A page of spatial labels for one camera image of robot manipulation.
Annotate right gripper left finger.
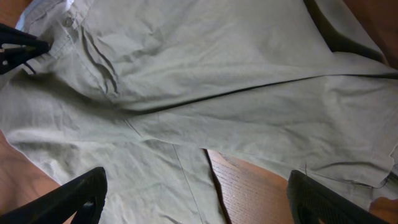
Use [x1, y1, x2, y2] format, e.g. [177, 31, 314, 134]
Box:
[1, 167, 108, 224]

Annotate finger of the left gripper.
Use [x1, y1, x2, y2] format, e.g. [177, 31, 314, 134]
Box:
[1, 24, 50, 75]

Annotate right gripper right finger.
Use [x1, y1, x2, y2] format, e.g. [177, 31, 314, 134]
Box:
[287, 170, 385, 224]

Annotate khaki shorts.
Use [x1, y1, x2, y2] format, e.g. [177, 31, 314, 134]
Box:
[1, 0, 397, 223]

